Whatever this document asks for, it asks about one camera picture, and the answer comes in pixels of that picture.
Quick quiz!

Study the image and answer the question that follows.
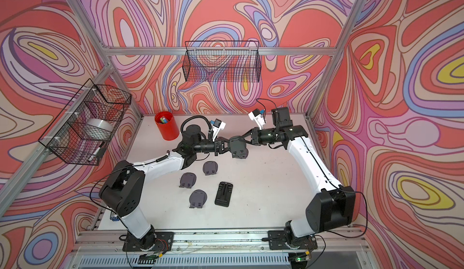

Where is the black wire basket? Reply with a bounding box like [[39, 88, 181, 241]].
[[182, 40, 262, 83], [38, 79, 132, 166]]

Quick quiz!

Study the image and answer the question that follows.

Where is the white marker in basket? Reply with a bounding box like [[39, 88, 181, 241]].
[[88, 147, 103, 164]]

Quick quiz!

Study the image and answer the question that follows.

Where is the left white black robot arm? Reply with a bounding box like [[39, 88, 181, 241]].
[[99, 115, 229, 251]]

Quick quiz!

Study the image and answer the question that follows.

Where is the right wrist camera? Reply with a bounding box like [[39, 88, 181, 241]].
[[248, 109, 266, 130]]

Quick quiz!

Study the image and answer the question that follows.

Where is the dark grey phone stand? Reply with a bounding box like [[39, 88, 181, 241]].
[[228, 136, 249, 160]]

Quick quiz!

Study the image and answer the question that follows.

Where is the left black wire basket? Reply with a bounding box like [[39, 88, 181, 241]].
[[38, 79, 132, 166]]

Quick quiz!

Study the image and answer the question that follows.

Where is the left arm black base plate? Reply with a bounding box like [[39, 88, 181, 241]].
[[119, 232, 175, 253]]

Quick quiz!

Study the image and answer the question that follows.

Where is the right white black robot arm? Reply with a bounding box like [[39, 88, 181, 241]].
[[240, 107, 356, 248]]

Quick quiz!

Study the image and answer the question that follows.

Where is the rear black wire basket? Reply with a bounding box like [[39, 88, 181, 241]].
[[182, 40, 262, 83]]

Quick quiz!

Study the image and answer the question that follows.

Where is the black rectangular phone stand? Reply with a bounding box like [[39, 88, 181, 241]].
[[215, 181, 233, 207]]

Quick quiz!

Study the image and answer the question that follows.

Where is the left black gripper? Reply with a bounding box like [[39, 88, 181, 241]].
[[191, 136, 236, 158]]

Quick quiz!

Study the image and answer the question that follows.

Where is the red cylindrical pen cup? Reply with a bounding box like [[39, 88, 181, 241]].
[[155, 111, 180, 141]]

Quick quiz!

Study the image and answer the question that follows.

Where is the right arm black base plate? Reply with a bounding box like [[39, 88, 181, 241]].
[[262, 229, 319, 252]]

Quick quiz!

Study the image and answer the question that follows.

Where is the grey folded phone stand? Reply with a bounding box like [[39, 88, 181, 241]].
[[179, 172, 196, 189], [203, 161, 219, 176], [189, 189, 207, 209]]

